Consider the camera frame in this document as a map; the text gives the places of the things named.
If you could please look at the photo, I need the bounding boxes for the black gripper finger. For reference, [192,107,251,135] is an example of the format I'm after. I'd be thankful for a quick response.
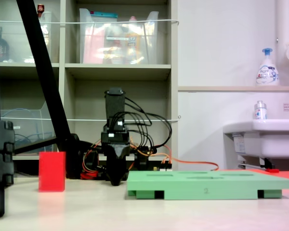
[116,143,131,186]
[105,146,119,186]

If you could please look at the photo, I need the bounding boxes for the red square block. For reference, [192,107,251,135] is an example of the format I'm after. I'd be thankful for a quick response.
[38,151,66,193]

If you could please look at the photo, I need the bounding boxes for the red printed clamp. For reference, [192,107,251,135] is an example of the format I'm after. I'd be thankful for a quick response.
[80,170,99,180]

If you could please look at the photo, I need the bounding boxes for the beige shelf unit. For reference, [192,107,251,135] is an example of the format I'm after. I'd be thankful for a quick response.
[0,0,179,178]

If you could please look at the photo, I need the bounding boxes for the green shape sorter board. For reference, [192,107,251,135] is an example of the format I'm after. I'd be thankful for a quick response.
[127,170,289,201]

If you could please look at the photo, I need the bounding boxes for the clear bin with supplies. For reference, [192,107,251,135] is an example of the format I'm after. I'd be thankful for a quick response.
[79,8,160,65]

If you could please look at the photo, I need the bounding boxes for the notched black tripod leg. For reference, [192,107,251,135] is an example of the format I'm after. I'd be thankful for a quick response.
[0,0,15,218]

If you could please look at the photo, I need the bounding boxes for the clear plastic storage bin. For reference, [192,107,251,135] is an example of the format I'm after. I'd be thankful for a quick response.
[0,11,53,64]

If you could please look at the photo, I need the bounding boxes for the dark glass bottle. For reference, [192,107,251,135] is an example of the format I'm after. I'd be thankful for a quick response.
[0,26,11,63]

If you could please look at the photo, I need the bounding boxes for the small clear sanitizer bottle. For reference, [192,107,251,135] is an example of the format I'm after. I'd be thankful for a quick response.
[253,100,268,120]

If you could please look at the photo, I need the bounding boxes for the white ceramic sink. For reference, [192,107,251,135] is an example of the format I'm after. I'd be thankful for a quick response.
[222,118,289,160]

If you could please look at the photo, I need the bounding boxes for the white pump soap bottle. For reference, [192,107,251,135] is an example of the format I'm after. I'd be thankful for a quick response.
[255,47,280,87]

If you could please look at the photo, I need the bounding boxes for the white shelf guard cord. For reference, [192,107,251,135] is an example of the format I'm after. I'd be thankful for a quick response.
[0,115,183,122]
[0,19,180,26]

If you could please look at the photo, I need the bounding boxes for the circuit board with wires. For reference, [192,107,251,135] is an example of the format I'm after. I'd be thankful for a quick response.
[151,159,173,173]

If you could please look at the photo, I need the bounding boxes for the black motor wire bundle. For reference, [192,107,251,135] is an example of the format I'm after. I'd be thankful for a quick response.
[109,96,173,157]

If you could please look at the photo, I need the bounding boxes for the orange wire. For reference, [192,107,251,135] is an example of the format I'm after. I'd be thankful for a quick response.
[131,143,220,172]

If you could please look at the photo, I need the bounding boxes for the clear bin with blue cables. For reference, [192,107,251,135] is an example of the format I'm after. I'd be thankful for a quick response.
[0,101,57,156]

